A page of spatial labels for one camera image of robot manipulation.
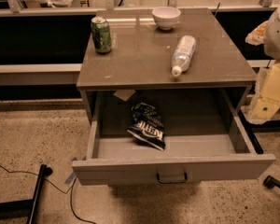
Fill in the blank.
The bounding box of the blue chip bag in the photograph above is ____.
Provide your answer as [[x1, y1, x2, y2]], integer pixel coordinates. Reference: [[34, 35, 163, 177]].
[[127, 103, 165, 151]]

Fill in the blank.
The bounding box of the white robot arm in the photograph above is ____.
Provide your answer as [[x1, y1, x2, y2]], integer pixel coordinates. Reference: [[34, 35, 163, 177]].
[[245, 5, 280, 124]]

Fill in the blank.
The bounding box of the grey cabinet with counter top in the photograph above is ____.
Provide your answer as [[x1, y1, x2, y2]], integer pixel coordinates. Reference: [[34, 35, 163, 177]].
[[77, 8, 256, 117]]

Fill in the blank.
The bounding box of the grey open top drawer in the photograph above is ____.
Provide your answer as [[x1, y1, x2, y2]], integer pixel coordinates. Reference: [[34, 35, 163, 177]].
[[71, 89, 276, 187]]

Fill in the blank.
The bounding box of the black caster leg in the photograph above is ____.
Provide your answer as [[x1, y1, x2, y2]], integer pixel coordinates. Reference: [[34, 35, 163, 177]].
[[263, 175, 280, 189]]

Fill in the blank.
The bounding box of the clear plastic water bottle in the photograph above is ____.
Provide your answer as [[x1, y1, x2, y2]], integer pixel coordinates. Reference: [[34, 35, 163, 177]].
[[171, 35, 196, 77]]

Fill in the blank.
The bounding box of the white ceramic bowl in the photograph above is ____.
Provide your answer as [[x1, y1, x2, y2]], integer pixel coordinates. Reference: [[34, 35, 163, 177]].
[[152, 7, 181, 30]]

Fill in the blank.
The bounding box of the white paper label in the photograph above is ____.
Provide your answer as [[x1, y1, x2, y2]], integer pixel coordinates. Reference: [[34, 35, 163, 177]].
[[114, 90, 135, 101]]

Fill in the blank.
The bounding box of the green soda can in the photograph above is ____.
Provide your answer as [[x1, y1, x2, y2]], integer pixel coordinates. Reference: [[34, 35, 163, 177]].
[[91, 16, 112, 53]]

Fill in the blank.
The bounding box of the blue floor tape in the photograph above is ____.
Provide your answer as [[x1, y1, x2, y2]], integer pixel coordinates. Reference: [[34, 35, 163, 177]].
[[64, 155, 87, 186]]

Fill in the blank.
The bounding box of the black metal stand leg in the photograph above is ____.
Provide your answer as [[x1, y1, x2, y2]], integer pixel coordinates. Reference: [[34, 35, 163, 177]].
[[0, 164, 52, 224]]

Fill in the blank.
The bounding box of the black drawer handle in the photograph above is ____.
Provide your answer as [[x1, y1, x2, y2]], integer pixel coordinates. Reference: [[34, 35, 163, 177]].
[[156, 172, 188, 185]]

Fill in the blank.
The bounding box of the black floor cable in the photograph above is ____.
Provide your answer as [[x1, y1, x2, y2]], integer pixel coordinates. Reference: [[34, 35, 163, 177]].
[[0, 158, 97, 224]]

